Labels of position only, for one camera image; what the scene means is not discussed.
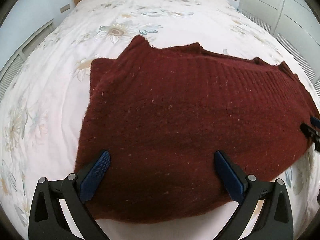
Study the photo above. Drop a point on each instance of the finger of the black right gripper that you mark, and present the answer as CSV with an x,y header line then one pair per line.
x,y
311,132

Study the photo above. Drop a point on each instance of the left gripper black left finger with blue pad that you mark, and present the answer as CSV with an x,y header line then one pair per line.
x,y
47,221

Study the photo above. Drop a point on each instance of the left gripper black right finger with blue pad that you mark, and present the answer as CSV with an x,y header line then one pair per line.
x,y
275,219

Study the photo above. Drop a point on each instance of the dark red knitted sweater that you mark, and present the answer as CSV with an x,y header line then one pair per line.
x,y
162,113

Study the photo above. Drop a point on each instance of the white floral bed sheet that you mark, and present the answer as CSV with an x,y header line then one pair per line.
x,y
43,107

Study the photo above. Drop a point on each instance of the white wardrobe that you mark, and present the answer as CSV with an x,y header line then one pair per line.
x,y
293,24

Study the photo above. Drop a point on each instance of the white radiator cover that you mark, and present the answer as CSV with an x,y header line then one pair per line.
x,y
14,65

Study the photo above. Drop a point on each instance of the left wall socket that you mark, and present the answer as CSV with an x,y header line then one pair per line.
x,y
65,8

